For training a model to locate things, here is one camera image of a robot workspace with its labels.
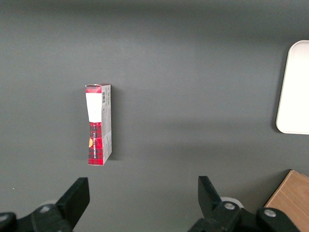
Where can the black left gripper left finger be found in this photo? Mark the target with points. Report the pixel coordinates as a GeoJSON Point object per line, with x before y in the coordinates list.
{"type": "Point", "coordinates": [70, 203]}

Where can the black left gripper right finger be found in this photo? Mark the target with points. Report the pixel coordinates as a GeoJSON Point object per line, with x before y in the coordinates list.
{"type": "Point", "coordinates": [210, 203]}

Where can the wooden drawer cabinet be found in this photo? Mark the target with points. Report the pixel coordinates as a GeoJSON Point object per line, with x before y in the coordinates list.
{"type": "Point", "coordinates": [290, 198]}

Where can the red plaid cardboard box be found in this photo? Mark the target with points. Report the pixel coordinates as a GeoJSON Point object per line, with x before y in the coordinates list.
{"type": "Point", "coordinates": [96, 145]}

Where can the cream plastic tray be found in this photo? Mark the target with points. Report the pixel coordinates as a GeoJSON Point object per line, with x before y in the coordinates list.
{"type": "Point", "coordinates": [297, 91]}

